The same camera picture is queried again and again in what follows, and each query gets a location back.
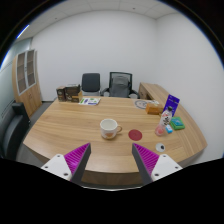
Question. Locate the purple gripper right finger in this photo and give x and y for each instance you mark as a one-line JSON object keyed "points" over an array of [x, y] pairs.
{"points": [[152, 166]]}

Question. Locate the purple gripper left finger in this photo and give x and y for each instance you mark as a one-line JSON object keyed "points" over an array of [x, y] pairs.
{"points": [[70, 166]]}

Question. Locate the clear plastic water bottle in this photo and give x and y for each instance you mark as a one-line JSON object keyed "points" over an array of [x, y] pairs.
{"points": [[164, 121]]}

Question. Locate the red round coaster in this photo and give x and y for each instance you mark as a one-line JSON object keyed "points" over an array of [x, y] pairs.
{"points": [[135, 135]]}

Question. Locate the small blue box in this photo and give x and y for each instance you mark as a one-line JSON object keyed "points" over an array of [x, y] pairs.
{"points": [[169, 129]]}

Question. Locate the green box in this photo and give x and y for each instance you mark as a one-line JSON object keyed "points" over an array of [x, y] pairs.
{"points": [[176, 123]]}

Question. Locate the white ceramic mug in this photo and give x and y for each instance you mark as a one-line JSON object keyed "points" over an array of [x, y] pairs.
{"points": [[109, 128]]}

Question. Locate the wooden tissue box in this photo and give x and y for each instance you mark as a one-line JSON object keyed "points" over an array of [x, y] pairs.
{"points": [[154, 109]]}

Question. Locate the round patterned plate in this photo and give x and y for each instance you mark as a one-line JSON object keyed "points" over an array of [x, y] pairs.
{"points": [[141, 104]]}

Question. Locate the green white booklet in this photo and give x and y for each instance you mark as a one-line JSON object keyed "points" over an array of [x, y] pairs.
{"points": [[89, 101]]}

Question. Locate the purple standing card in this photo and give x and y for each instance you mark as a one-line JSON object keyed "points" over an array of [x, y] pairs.
{"points": [[173, 102]]}

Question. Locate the dark brown box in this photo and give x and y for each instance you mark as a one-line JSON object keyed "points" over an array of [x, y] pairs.
{"points": [[73, 93]]}

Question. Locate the black leather armchair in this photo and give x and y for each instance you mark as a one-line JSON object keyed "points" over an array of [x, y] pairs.
{"points": [[13, 128]]}

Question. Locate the wooden side desk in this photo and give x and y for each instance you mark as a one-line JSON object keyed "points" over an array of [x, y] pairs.
{"points": [[150, 91]]}

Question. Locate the small brown box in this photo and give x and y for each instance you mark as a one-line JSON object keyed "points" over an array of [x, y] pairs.
{"points": [[61, 93]]}

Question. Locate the black office chair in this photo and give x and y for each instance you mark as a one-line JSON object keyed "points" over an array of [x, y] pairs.
{"points": [[91, 84]]}

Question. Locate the grey mesh office chair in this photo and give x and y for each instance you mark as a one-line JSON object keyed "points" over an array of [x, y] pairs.
{"points": [[120, 85]]}

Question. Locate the wooden cabinet with glass doors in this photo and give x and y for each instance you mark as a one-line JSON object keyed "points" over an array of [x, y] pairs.
{"points": [[25, 81]]}

